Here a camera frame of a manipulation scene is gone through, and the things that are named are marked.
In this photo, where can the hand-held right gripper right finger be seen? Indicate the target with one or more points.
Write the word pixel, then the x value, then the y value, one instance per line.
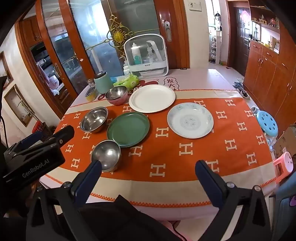
pixel 208 178

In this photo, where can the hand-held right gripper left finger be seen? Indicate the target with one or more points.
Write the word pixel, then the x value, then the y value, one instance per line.
pixel 90 176

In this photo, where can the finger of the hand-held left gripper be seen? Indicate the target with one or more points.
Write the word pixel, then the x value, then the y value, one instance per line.
pixel 32 139
pixel 62 135

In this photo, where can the stainless steel bowl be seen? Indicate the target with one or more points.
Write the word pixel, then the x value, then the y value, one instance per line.
pixel 107 153
pixel 93 119

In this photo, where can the blue patterned white plate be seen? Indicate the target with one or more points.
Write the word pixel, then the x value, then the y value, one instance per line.
pixel 189 120

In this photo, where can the green plate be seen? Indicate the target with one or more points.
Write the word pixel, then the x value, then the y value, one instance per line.
pixel 128 128

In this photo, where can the pink steel bowl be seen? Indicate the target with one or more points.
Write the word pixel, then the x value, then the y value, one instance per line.
pixel 115 101

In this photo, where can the red basket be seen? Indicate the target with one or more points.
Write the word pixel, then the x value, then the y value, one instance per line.
pixel 38 127

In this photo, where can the glass jar yellow contents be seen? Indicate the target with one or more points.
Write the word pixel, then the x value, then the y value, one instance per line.
pixel 91 96

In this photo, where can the person's dark clothing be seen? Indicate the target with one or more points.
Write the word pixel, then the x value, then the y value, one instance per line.
pixel 138 220

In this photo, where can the mint green canister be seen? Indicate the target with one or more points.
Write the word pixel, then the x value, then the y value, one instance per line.
pixel 103 83

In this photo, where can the light blue packet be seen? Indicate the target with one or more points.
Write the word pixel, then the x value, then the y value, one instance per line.
pixel 115 80

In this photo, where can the pink plastic stool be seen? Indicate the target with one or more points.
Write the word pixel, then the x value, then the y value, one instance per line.
pixel 283 162

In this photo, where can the blue plastic stool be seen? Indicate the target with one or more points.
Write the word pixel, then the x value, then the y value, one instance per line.
pixel 267 122

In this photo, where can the blue cloth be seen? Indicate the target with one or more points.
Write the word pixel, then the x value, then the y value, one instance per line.
pixel 285 208

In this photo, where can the green tissue pack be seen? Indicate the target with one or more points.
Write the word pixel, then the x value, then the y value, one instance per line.
pixel 127 81

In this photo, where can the cardboard box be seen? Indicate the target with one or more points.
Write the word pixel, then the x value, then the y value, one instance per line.
pixel 286 141

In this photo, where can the wooden sliding glass door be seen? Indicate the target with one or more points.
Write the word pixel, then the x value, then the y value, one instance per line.
pixel 69 46

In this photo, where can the small white pill bottle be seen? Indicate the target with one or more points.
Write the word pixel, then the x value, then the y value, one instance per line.
pixel 126 70

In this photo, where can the white printed tablecloth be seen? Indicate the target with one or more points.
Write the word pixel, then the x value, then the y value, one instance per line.
pixel 203 78

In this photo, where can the white bottle teal label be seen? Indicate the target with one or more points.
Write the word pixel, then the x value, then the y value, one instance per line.
pixel 137 54

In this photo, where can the gold door ornament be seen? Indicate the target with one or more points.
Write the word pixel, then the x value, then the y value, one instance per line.
pixel 119 34

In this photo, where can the clear bottle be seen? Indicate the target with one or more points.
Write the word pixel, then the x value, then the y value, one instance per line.
pixel 149 55

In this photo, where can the wooden cabinet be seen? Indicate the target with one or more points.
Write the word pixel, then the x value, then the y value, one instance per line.
pixel 266 69

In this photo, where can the white storage case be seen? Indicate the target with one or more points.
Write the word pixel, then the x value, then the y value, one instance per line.
pixel 159 58

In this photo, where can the white shoe rack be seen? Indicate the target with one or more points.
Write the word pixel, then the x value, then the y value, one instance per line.
pixel 215 48

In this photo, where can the dark entrance door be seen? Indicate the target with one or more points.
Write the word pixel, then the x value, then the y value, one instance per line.
pixel 240 46

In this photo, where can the wooden picture frame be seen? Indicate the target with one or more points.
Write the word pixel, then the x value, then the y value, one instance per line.
pixel 19 104
pixel 7 71

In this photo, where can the wall switch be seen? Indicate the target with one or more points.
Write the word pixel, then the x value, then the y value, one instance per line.
pixel 194 4

